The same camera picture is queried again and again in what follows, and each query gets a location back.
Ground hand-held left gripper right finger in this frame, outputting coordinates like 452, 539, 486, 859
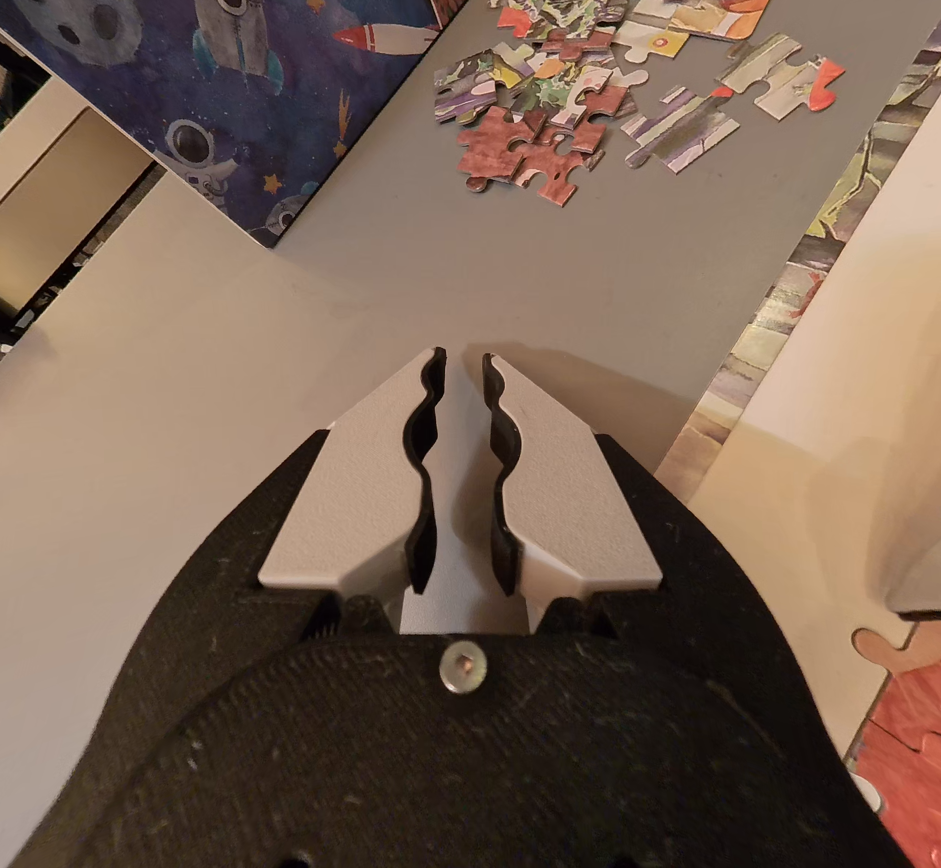
481, 352, 665, 608

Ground joined orange puzzle pieces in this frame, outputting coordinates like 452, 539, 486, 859
845, 618, 941, 868

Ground printed puzzle storage box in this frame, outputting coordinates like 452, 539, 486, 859
0, 0, 526, 249

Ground pile of puzzle pieces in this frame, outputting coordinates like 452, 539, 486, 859
430, 0, 941, 209

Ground white shelf unit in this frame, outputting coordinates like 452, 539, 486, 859
0, 30, 166, 355

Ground puzzle frame tray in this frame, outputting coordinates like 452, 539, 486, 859
654, 23, 941, 868

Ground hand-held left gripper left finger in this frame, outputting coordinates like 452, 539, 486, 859
257, 346, 449, 601

